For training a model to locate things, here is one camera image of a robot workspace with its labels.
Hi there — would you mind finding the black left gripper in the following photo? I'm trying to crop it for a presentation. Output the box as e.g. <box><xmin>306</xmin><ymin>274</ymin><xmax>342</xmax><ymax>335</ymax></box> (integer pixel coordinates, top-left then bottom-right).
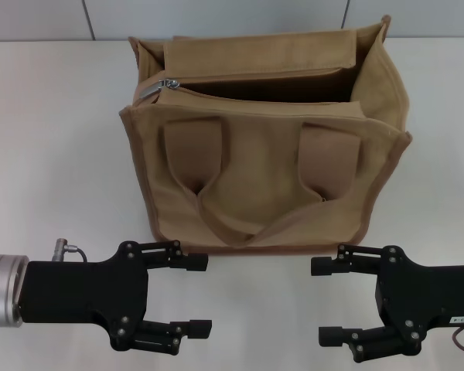
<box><xmin>17</xmin><ymin>239</ymin><xmax>213</xmax><ymax>355</ymax></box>

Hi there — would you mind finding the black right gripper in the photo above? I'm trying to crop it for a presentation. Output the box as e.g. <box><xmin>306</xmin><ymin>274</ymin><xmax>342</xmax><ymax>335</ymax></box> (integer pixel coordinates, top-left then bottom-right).
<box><xmin>310</xmin><ymin>243</ymin><xmax>464</xmax><ymax>364</ymax></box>

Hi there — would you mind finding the khaki canvas food bag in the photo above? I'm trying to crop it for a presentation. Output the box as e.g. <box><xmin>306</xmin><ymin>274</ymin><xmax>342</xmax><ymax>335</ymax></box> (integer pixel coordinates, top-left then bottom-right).
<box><xmin>118</xmin><ymin>14</ymin><xmax>414</xmax><ymax>254</ymax></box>

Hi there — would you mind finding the silver metal zipper pull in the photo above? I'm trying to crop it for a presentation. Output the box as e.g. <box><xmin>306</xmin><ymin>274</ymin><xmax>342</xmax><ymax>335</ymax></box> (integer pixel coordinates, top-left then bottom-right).
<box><xmin>138</xmin><ymin>78</ymin><xmax>181</xmax><ymax>103</ymax></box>

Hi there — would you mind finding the left wrist plug with cable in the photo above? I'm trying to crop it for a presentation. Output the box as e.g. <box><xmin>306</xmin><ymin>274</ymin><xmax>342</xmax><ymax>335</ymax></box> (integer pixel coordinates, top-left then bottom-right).
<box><xmin>51</xmin><ymin>239</ymin><xmax>88</xmax><ymax>264</ymax></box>

